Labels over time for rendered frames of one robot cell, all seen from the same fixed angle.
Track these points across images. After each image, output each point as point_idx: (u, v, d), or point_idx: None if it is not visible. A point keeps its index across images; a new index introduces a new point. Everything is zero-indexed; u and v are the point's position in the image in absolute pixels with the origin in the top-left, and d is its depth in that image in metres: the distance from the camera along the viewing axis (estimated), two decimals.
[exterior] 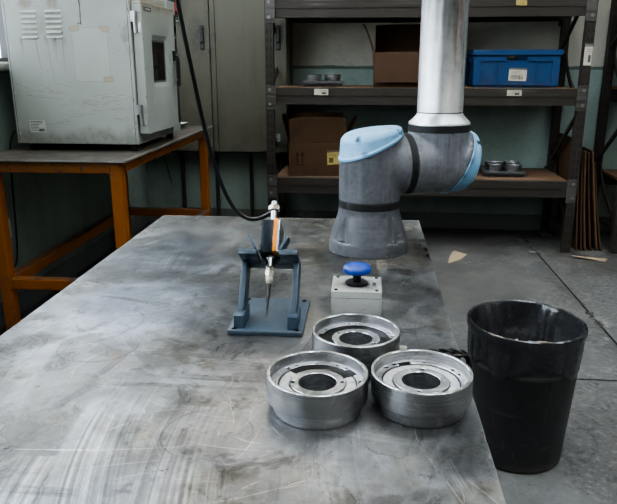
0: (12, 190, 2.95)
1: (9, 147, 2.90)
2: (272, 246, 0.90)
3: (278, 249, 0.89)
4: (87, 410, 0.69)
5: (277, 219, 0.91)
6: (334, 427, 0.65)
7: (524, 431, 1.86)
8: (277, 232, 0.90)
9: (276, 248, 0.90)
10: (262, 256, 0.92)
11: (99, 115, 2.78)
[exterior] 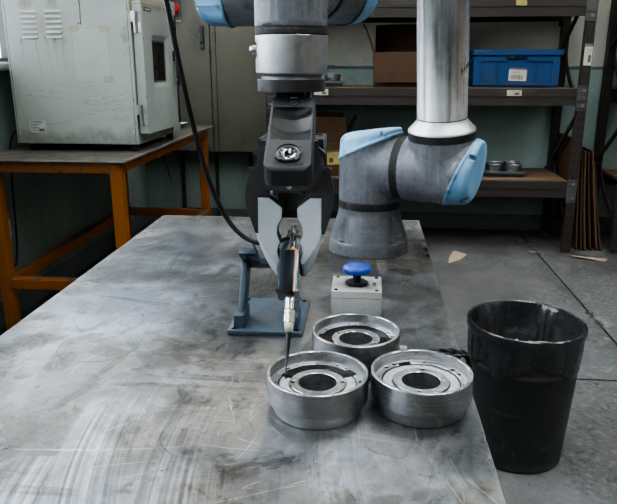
0: (12, 190, 2.95)
1: (9, 147, 2.90)
2: None
3: (296, 288, 0.70)
4: (87, 410, 0.69)
5: (295, 249, 0.72)
6: (334, 427, 0.65)
7: (524, 431, 1.86)
8: (295, 266, 0.71)
9: (294, 286, 0.70)
10: (280, 296, 0.72)
11: (99, 115, 2.78)
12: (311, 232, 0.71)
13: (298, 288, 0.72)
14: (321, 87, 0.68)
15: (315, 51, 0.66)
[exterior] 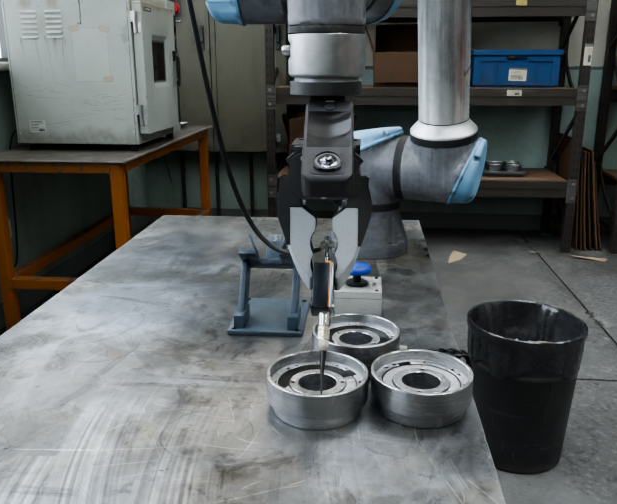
0: (12, 190, 2.95)
1: (9, 147, 2.90)
2: None
3: (331, 303, 0.66)
4: (87, 410, 0.69)
5: (329, 262, 0.67)
6: (334, 427, 0.65)
7: (524, 431, 1.86)
8: (330, 280, 0.67)
9: (329, 302, 0.66)
10: (313, 312, 0.68)
11: (99, 115, 2.78)
12: (347, 244, 0.67)
13: (333, 303, 0.68)
14: (359, 90, 0.64)
15: (353, 51, 0.62)
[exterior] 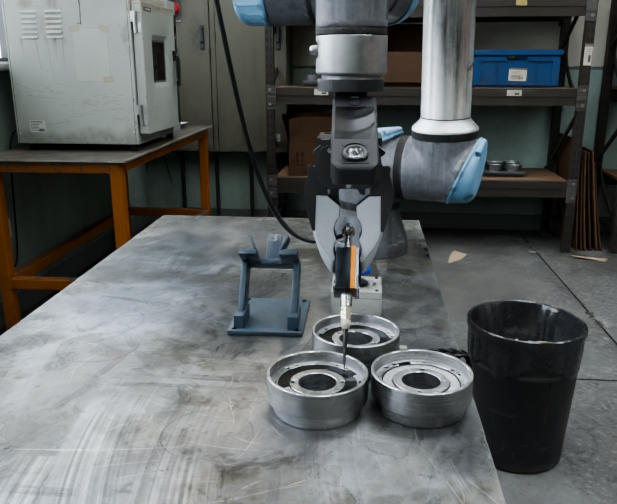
0: (12, 190, 2.95)
1: (9, 147, 2.90)
2: (350, 281, 0.71)
3: (357, 285, 0.71)
4: (87, 410, 0.69)
5: (354, 247, 0.72)
6: (334, 427, 0.65)
7: (524, 431, 1.86)
8: (355, 264, 0.72)
9: (355, 284, 0.71)
10: (336, 293, 0.73)
11: (99, 115, 2.78)
12: (370, 230, 0.72)
13: (357, 285, 0.73)
14: (381, 87, 0.69)
15: (377, 51, 0.67)
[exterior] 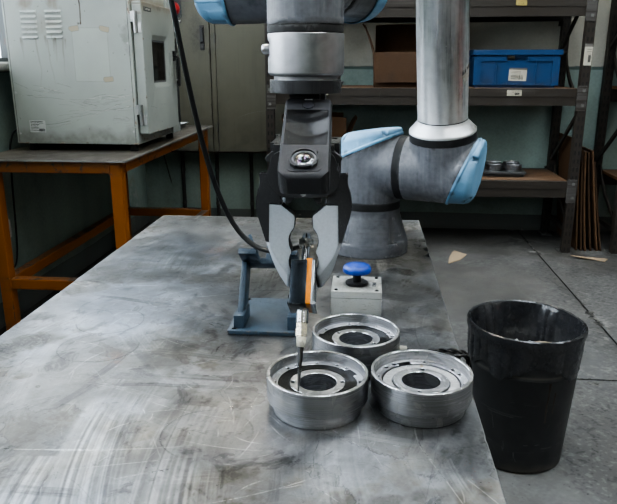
0: (12, 190, 2.95)
1: (9, 147, 2.90)
2: (305, 296, 0.67)
3: (313, 300, 0.66)
4: (87, 410, 0.69)
5: (311, 259, 0.68)
6: (334, 427, 0.65)
7: (524, 431, 1.86)
8: (311, 277, 0.67)
9: (310, 299, 0.66)
10: (291, 309, 0.69)
11: (99, 115, 2.78)
12: (328, 241, 0.67)
13: (314, 300, 0.68)
14: (337, 88, 0.64)
15: (331, 50, 0.62)
